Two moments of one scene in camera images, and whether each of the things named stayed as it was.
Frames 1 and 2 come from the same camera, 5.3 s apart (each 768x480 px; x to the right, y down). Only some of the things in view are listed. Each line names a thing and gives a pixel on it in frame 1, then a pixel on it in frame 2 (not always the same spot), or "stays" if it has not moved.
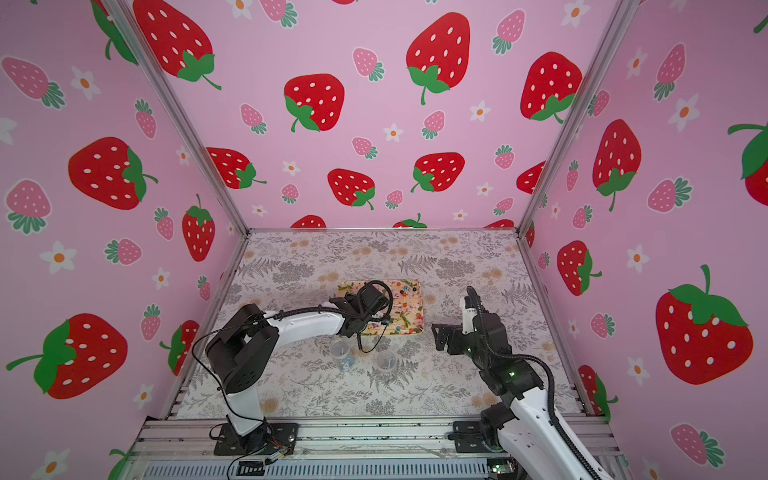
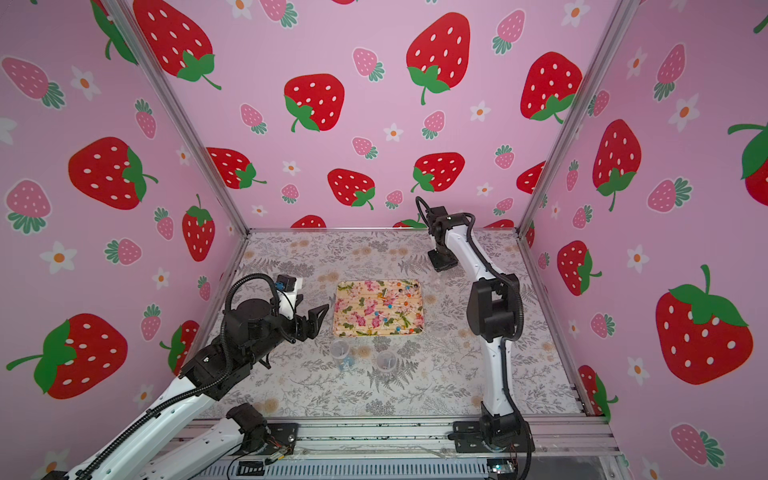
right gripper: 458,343 -> 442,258
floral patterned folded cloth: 407,307 stays
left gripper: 351,298 -> 310,328
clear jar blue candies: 341,351 stays
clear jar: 386,361 stays
